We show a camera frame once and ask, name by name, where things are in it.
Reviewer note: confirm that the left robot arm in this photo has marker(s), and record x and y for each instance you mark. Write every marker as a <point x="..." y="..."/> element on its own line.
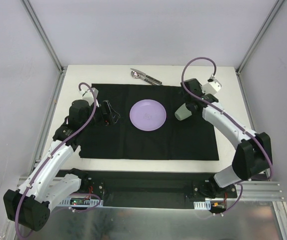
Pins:
<point x="33" y="201"/>

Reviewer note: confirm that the white cable duct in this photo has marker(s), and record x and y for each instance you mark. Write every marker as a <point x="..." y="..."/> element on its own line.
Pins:
<point x="80" y="202"/>
<point x="202" y="205"/>

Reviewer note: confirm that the black cloth placemat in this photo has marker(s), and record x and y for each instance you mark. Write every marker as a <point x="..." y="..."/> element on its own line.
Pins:
<point x="190" y="139"/>

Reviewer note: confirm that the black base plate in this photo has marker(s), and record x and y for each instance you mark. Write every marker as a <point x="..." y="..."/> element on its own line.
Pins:
<point x="133" y="189"/>

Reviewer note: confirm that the left white cable duct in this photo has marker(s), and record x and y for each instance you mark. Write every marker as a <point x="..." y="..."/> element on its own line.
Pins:
<point x="80" y="202"/>

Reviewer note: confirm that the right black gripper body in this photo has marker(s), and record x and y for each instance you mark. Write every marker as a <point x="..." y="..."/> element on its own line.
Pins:
<point x="192" y="107"/>

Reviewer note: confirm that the right white cable duct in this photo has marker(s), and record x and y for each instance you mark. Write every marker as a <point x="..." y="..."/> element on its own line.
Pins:
<point x="202" y="205"/>

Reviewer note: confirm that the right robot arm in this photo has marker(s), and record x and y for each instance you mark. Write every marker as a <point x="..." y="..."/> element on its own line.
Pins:
<point x="253" y="151"/>

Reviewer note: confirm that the purple plate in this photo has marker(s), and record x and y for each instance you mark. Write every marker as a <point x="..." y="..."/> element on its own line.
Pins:
<point x="147" y="115"/>

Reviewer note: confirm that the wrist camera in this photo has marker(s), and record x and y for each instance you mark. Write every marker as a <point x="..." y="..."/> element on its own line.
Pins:
<point x="212" y="86"/>
<point x="88" y="96"/>

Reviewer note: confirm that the metal spoon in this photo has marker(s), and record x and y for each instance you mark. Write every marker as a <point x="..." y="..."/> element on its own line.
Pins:
<point x="135" y="75"/>

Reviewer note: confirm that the green cup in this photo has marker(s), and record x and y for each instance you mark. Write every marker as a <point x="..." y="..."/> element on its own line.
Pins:
<point x="182" y="113"/>

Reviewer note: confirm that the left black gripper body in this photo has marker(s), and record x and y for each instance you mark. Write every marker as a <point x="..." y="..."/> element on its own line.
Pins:
<point x="106" y="112"/>

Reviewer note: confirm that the aluminium rail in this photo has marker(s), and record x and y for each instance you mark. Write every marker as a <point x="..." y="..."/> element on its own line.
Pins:
<point x="262" y="191"/>

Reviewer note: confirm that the black handled knife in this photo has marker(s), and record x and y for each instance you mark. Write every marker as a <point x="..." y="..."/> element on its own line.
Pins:
<point x="147" y="76"/>

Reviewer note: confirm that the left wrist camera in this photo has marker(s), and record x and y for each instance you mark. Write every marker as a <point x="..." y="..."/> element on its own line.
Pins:
<point x="88" y="96"/>

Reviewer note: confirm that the aluminium frame post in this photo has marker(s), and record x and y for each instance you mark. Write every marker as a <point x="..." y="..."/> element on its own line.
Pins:
<point x="260" y="34"/>
<point x="42" y="34"/>

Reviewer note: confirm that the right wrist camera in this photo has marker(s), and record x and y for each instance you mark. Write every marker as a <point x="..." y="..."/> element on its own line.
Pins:
<point x="212" y="86"/>

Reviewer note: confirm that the left aluminium frame post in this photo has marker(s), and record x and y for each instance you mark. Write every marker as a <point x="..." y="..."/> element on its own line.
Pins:
<point x="42" y="34"/>

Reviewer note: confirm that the right aluminium frame post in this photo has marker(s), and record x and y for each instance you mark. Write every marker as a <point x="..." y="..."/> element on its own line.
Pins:
<point x="260" y="34"/>

